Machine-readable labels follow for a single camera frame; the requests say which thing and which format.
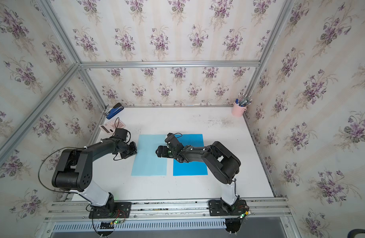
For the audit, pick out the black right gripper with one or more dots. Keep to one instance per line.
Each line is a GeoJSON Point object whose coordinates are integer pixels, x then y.
{"type": "Point", "coordinates": [163, 154]}

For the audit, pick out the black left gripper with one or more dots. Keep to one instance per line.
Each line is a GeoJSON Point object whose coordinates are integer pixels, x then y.
{"type": "Point", "coordinates": [133, 150]}

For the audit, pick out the light blue paper sheet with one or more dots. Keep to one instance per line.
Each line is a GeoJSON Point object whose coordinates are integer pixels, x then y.
{"type": "Point", "coordinates": [146, 162]}

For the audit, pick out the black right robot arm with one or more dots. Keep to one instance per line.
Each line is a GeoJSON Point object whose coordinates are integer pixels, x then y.
{"type": "Point", "coordinates": [223, 164]}

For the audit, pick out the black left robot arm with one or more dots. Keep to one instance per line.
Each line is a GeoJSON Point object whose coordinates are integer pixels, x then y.
{"type": "Point", "coordinates": [74, 172]}

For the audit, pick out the pink desk calculator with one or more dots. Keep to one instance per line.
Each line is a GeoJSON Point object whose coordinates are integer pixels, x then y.
{"type": "Point", "coordinates": [110, 126]}

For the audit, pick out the dark blue paper sheet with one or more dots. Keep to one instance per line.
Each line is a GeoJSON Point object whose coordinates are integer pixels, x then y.
{"type": "Point", "coordinates": [192, 168]}

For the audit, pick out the blue black stapler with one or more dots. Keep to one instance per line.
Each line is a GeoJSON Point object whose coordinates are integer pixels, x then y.
{"type": "Point", "coordinates": [117, 108]}

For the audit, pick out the pink pen cup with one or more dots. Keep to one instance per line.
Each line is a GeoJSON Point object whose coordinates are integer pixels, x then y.
{"type": "Point", "coordinates": [237, 110]}

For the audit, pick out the pens in cup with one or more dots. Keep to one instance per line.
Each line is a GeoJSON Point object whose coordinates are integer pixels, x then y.
{"type": "Point", "coordinates": [243, 100]}

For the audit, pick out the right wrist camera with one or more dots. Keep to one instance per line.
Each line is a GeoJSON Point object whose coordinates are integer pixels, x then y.
{"type": "Point", "coordinates": [173, 139]}

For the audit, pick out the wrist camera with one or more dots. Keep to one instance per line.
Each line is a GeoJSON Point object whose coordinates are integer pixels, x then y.
{"type": "Point", "coordinates": [121, 134]}
{"type": "Point", "coordinates": [173, 139]}

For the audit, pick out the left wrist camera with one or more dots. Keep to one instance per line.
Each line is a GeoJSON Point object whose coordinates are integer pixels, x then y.
{"type": "Point", "coordinates": [121, 134]}

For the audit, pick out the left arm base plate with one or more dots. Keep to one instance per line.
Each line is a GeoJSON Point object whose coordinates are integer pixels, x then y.
{"type": "Point", "coordinates": [113, 211]}

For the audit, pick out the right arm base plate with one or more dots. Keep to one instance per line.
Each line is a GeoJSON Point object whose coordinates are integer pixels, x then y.
{"type": "Point", "coordinates": [221, 208]}

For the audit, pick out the aluminium mounting rail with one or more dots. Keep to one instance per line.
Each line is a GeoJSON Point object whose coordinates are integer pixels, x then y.
{"type": "Point", "coordinates": [75, 211]}

